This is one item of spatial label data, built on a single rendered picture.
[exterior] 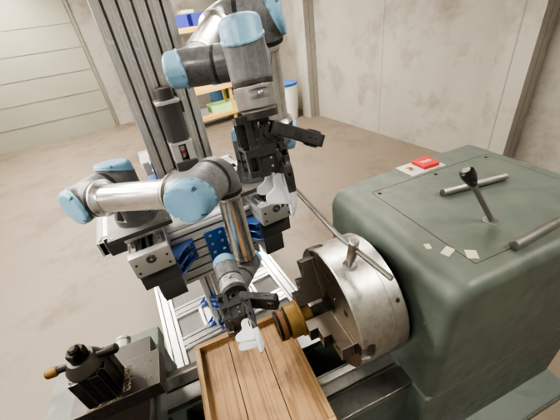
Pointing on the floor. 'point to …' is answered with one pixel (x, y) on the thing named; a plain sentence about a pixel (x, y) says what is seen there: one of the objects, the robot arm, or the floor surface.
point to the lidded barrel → (292, 97)
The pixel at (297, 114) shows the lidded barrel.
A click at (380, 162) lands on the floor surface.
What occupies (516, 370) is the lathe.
